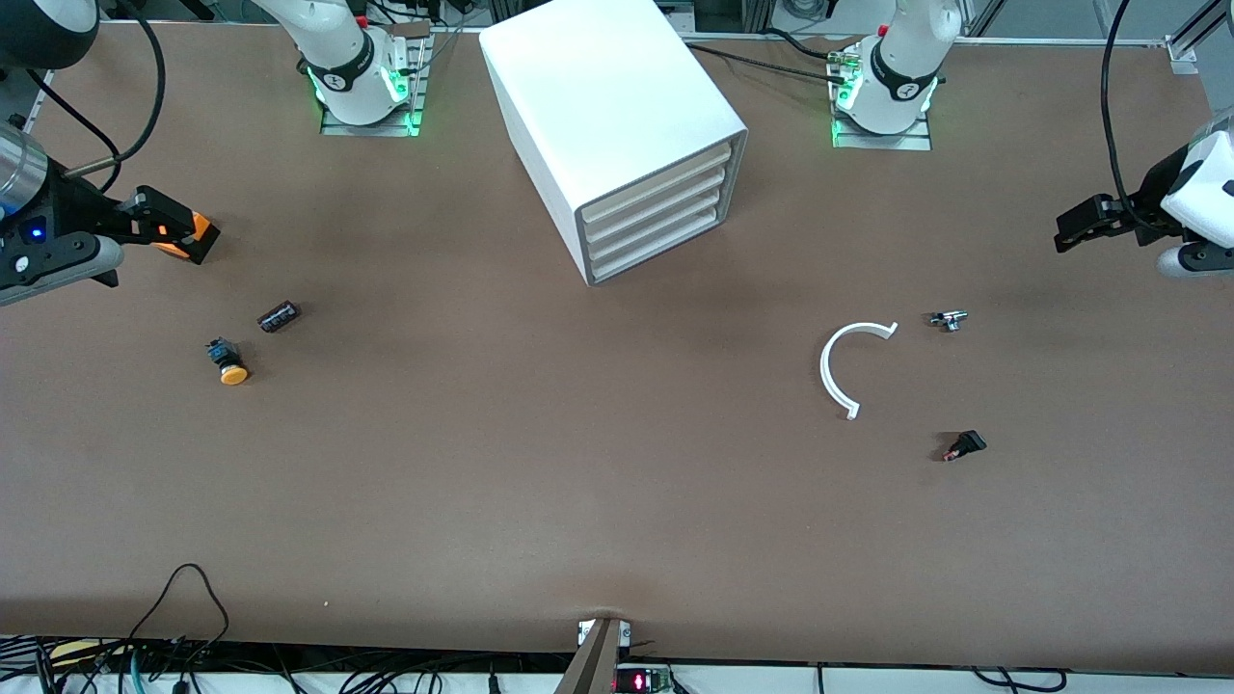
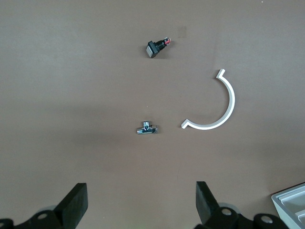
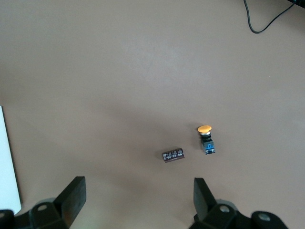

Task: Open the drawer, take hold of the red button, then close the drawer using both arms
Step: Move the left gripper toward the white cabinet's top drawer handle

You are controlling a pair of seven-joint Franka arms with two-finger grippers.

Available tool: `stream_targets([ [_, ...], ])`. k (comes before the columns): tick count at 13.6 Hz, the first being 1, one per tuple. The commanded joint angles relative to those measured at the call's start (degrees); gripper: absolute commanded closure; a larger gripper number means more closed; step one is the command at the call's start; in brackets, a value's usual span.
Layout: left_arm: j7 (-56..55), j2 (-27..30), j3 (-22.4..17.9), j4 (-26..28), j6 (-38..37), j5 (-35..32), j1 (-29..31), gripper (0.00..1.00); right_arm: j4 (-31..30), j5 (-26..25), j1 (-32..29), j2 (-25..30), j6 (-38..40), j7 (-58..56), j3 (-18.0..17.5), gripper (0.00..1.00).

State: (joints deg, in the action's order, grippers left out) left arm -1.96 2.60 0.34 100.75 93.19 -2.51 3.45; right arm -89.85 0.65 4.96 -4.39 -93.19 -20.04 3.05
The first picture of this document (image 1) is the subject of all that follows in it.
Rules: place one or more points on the small silver metal part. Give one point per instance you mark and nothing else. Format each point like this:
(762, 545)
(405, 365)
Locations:
(950, 319)

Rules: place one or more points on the device with red display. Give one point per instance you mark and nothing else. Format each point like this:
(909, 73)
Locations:
(641, 681)

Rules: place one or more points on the aluminium frame corner bracket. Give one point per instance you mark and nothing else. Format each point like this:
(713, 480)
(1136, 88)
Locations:
(1181, 53)

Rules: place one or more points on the orange box with hole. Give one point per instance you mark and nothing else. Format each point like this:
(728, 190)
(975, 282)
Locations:
(200, 229)

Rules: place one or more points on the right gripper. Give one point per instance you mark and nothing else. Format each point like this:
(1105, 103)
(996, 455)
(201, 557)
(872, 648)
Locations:
(69, 205)

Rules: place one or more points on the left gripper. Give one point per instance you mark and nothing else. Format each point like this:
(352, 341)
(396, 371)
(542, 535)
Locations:
(1143, 205)

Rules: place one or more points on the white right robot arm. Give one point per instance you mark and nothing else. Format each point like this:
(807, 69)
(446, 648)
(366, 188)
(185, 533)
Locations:
(337, 39)

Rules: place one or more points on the aluminium table edge rail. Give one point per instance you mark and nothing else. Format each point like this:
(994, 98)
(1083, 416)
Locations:
(29, 108)

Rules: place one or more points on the black cylindrical capacitor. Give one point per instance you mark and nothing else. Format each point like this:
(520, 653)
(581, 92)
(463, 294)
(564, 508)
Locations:
(279, 316)

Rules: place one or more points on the small black rocker switch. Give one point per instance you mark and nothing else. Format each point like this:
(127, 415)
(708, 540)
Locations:
(969, 442)

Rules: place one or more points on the grey camera support post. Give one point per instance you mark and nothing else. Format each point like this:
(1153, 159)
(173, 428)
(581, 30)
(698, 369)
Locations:
(593, 665)

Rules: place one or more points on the yellow mushroom push button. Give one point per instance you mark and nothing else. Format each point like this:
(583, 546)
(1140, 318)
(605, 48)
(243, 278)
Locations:
(231, 374)

